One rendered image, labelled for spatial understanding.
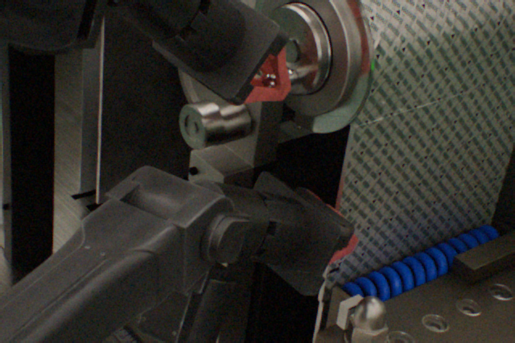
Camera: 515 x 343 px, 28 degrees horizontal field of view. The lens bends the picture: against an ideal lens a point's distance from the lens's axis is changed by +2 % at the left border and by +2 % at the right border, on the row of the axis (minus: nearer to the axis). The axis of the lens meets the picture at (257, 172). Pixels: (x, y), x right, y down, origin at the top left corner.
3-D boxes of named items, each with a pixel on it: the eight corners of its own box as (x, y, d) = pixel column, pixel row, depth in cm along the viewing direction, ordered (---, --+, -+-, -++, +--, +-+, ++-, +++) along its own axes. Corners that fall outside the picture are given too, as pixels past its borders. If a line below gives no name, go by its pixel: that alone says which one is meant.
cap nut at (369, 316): (335, 335, 88) (343, 293, 86) (365, 320, 90) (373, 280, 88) (364, 361, 86) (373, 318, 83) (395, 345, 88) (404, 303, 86)
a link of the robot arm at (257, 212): (227, 191, 74) (177, 167, 78) (197, 279, 75) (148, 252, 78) (286, 203, 79) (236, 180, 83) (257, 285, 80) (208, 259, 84)
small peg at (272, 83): (273, 80, 82) (270, 94, 83) (299, 73, 84) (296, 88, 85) (262, 72, 83) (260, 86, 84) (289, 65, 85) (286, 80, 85)
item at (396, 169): (318, 299, 94) (350, 125, 84) (484, 228, 107) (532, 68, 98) (321, 303, 94) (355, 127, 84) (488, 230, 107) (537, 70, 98)
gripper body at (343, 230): (319, 299, 84) (261, 293, 78) (242, 235, 90) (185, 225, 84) (356, 231, 82) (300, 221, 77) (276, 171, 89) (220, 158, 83)
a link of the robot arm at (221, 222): (227, 217, 68) (123, 175, 72) (171, 378, 69) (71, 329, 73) (292, 220, 79) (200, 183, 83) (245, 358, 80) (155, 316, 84)
